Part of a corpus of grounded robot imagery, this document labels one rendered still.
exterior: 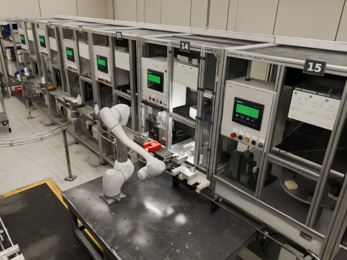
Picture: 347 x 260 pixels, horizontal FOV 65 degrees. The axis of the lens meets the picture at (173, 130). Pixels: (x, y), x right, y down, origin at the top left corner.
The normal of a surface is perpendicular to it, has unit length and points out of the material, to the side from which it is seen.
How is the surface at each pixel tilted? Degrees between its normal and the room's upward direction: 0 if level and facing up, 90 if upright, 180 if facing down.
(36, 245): 0
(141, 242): 0
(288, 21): 90
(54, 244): 0
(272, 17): 90
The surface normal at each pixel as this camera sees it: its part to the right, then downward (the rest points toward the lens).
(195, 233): 0.03, -0.91
